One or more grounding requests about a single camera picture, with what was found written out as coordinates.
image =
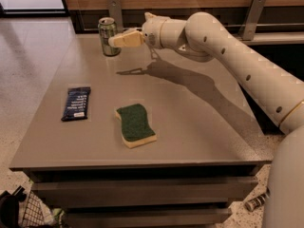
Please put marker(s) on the left metal wall bracket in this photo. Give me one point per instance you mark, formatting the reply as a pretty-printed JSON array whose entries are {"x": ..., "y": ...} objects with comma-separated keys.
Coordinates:
[{"x": 115, "y": 11}]

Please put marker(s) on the metal wall bracket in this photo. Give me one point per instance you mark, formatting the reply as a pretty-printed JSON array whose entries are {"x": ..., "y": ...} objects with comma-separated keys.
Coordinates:
[
  {"x": 115, "y": 11},
  {"x": 248, "y": 29}
]

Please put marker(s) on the green and yellow sponge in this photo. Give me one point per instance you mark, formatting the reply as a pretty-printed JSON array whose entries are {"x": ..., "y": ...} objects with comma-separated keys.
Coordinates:
[{"x": 135, "y": 127}]

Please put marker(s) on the wire mesh basket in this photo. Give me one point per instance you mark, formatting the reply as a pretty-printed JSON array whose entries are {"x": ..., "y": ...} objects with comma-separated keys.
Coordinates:
[{"x": 32, "y": 213}]

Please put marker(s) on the black object bottom left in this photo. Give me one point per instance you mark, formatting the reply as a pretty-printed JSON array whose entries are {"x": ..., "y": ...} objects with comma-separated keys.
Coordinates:
[{"x": 9, "y": 207}]

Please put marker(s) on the right metal wall bracket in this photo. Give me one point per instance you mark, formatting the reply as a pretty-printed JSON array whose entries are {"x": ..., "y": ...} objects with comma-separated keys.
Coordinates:
[{"x": 248, "y": 29}]

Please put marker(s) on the green soda can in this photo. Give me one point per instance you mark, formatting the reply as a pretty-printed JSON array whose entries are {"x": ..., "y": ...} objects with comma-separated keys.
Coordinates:
[{"x": 107, "y": 28}]

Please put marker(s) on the grey drawer cabinet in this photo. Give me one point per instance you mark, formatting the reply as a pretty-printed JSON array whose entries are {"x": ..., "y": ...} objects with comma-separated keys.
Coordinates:
[{"x": 208, "y": 151}]

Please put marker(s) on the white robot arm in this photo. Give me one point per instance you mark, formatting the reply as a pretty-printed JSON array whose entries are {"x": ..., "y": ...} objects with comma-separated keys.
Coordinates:
[{"x": 278, "y": 93}]

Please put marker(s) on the dark blue snack bar wrapper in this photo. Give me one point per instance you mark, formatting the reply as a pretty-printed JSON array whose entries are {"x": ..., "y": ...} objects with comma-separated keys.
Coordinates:
[{"x": 76, "y": 104}]

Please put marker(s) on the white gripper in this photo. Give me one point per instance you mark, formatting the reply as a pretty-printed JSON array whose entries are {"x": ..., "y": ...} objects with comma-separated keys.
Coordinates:
[{"x": 152, "y": 29}]

